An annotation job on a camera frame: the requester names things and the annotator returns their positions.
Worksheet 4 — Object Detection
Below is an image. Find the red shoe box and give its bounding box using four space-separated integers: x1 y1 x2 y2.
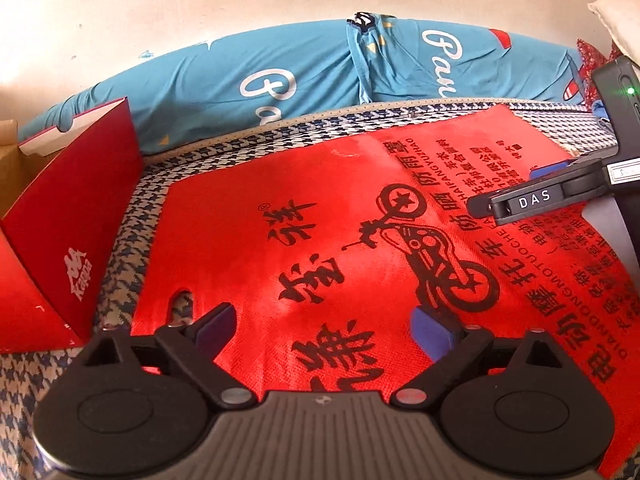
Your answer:
0 96 146 356

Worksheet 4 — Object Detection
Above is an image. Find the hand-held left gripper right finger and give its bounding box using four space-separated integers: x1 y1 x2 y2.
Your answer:
392 306 563 407

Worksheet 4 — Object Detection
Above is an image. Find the long blue pillow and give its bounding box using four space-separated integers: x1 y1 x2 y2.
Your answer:
17 12 596 156

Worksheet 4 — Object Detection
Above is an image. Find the red floral cloth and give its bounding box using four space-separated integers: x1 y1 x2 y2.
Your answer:
575 37 623 78

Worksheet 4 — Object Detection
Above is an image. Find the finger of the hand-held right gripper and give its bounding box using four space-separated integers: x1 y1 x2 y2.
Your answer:
527 157 606 183
466 192 496 221

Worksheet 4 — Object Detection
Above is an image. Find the red nonwoven shopping bag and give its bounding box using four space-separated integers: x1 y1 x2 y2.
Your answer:
130 104 640 478

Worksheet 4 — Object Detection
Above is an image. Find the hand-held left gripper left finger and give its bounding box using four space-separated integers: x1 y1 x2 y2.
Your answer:
82 302 258 408

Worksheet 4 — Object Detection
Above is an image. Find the grey white pillow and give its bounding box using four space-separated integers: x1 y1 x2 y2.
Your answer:
587 0 640 66

